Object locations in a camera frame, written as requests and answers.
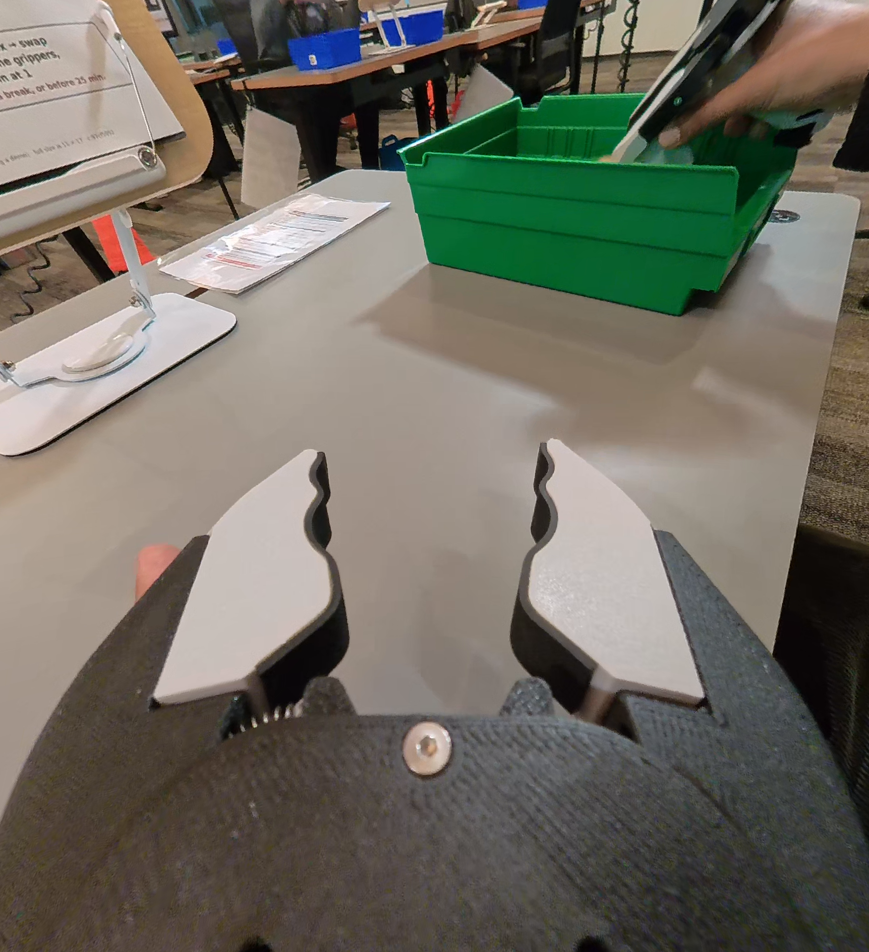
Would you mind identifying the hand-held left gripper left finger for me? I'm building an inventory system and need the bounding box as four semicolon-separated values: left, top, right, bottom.
152;448;351;726

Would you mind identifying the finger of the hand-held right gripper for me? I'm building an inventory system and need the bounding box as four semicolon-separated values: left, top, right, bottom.
610;122;658;165

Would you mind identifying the instruction sheet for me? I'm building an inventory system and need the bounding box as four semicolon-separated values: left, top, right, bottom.
0;0;186;198

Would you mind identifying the person's right hand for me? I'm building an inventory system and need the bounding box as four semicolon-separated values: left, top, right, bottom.
661;0;869;150

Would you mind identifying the laminated paper sheet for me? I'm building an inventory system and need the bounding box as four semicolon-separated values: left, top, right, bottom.
158;192;392;296

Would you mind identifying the green plastic bin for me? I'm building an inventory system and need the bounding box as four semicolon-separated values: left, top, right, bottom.
397;93;800;317

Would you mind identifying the white document stand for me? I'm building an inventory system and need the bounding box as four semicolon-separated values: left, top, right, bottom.
0;0;238;457

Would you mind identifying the wood-edged desk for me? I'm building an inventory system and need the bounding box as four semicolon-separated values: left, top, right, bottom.
232;16;547;183

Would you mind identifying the blue plastic bin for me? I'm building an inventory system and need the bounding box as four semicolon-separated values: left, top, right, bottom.
378;7;446;46
288;28;361;72

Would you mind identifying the grey board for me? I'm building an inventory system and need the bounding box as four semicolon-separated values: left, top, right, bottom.
243;110;303;211

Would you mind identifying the person's left hand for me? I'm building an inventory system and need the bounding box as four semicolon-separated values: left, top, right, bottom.
134;543;182;602

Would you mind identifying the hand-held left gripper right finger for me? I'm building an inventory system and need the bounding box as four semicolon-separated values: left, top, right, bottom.
510;439;706;726

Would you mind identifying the orange traffic cone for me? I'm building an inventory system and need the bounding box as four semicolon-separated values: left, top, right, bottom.
92;212;156;272

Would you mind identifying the grey desk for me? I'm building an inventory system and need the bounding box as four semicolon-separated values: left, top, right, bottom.
0;170;863;952

